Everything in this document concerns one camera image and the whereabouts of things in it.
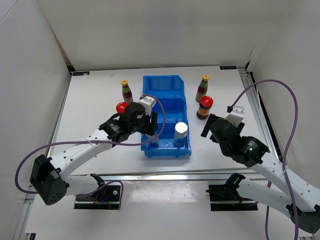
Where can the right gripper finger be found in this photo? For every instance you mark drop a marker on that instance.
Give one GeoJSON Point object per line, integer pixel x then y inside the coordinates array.
{"type": "Point", "coordinates": [211, 118]}
{"type": "Point", "coordinates": [240, 127]}

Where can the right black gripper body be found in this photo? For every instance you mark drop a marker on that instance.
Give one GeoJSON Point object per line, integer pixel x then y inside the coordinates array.
{"type": "Point", "coordinates": [224, 149]}

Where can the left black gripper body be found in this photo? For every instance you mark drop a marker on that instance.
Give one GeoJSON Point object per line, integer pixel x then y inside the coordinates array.
{"type": "Point", "coordinates": [144, 126]}

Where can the red-lid sauce jar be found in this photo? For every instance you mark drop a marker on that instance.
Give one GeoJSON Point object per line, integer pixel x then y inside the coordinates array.
{"type": "Point", "coordinates": [120, 107]}
{"type": "Point", "coordinates": [205, 104]}

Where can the silver can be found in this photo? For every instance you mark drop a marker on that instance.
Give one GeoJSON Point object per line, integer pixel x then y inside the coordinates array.
{"type": "Point", "coordinates": [153, 141]}
{"type": "Point", "coordinates": [180, 134]}

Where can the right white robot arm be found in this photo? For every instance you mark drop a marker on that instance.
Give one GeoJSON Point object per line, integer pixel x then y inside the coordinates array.
{"type": "Point", "coordinates": [294, 197]}

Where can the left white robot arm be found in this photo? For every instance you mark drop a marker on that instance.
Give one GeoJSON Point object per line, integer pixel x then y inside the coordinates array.
{"type": "Point", "coordinates": [51, 176]}

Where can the left tall sauce bottle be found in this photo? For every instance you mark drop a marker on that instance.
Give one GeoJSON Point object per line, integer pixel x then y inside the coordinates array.
{"type": "Point", "coordinates": [126, 92]}

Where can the tall sauce bottle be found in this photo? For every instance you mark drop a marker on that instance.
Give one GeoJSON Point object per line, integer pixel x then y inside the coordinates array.
{"type": "Point", "coordinates": [126, 92]}
{"type": "Point", "coordinates": [202, 88]}

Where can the right tall sauce bottle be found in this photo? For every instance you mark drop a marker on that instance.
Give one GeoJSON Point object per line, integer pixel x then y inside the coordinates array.
{"type": "Point", "coordinates": [202, 88]}

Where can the blue three-compartment plastic bin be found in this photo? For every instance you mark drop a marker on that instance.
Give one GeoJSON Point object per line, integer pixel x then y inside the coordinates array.
{"type": "Point", "coordinates": [170, 91]}

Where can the right black corner label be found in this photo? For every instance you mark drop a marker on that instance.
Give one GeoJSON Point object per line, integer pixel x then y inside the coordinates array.
{"type": "Point", "coordinates": [228, 67]}

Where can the black corner label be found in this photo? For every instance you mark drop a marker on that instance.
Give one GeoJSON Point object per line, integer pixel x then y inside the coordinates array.
{"type": "Point", "coordinates": [81, 73]}
{"type": "Point", "coordinates": [228, 67]}

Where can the left black corner label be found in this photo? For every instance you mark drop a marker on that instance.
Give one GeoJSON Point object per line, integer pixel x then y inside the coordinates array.
{"type": "Point", "coordinates": [81, 73]}

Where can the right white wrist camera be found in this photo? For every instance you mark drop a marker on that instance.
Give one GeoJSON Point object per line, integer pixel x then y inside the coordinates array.
{"type": "Point", "coordinates": [236, 116]}

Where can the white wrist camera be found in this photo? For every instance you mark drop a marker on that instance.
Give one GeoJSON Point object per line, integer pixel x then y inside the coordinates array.
{"type": "Point", "coordinates": [236, 116]}
{"type": "Point", "coordinates": [148, 103]}

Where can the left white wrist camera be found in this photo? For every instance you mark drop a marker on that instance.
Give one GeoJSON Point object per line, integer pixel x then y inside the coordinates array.
{"type": "Point", "coordinates": [148, 103]}

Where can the right aluminium rail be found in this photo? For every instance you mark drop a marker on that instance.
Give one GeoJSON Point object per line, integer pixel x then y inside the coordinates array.
{"type": "Point", "coordinates": [257, 123]}

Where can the aluminium rail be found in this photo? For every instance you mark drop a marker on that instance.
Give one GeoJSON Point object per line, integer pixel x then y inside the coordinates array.
{"type": "Point", "coordinates": [184, 175]}
{"type": "Point", "coordinates": [257, 123]}

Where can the front aluminium rail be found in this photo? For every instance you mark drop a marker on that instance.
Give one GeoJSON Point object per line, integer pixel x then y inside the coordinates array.
{"type": "Point", "coordinates": [184, 175]}

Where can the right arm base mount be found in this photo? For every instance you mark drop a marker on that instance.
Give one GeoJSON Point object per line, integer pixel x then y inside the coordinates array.
{"type": "Point", "coordinates": [226, 199]}

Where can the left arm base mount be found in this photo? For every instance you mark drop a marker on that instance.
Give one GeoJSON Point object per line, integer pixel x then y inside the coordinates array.
{"type": "Point", "coordinates": [108, 197]}

